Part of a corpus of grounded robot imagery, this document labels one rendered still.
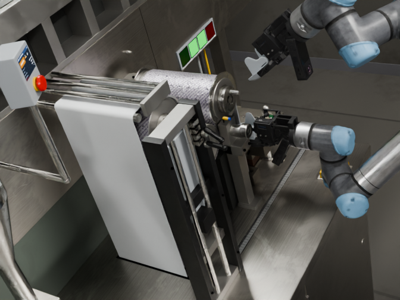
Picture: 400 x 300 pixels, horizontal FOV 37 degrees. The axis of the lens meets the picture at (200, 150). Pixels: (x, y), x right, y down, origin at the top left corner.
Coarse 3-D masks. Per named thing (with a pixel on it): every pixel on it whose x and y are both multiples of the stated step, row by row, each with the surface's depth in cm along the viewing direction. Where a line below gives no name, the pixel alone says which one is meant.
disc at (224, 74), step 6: (222, 72) 163; (216, 78) 161; (222, 78) 164; (228, 78) 166; (216, 84) 161; (234, 84) 170; (210, 90) 160; (210, 96) 160; (210, 102) 160; (210, 108) 161; (234, 108) 172; (210, 114) 161; (216, 120) 164
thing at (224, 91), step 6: (222, 90) 163; (228, 90) 163; (222, 96) 162; (228, 96) 164; (234, 96) 167; (222, 102) 162; (228, 102) 165; (234, 102) 167; (222, 108) 163; (228, 108) 165
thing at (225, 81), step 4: (140, 80) 174; (220, 80) 163; (224, 80) 165; (228, 80) 166; (220, 84) 163; (224, 84) 165; (228, 84) 166; (232, 84) 168; (216, 88) 161; (216, 92) 162; (216, 96) 162; (216, 100) 162; (216, 104) 163; (216, 108) 163; (216, 112) 163; (220, 112) 165; (216, 116) 164; (220, 116) 165
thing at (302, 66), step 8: (288, 40) 142; (296, 40) 141; (288, 48) 143; (296, 48) 142; (304, 48) 144; (296, 56) 143; (304, 56) 145; (296, 64) 144; (304, 64) 145; (296, 72) 146; (304, 72) 145; (312, 72) 148
